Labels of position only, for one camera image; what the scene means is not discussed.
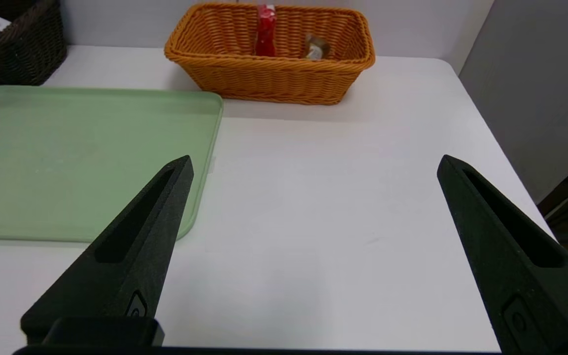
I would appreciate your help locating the light green plastic tray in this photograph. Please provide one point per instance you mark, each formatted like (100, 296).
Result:
(67, 162)

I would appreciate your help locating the orange wicker basket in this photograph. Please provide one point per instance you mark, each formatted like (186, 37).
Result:
(264, 79)

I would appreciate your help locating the brown snack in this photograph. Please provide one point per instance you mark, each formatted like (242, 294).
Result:
(316, 48)

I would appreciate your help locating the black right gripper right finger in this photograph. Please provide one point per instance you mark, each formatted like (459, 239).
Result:
(515, 266)

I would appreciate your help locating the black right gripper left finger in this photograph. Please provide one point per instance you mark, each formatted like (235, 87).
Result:
(126, 266)

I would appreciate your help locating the red snack box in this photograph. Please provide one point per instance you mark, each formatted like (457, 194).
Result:
(266, 29)

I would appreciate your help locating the dark brown wicker basket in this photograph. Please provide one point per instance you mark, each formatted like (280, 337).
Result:
(17, 54)

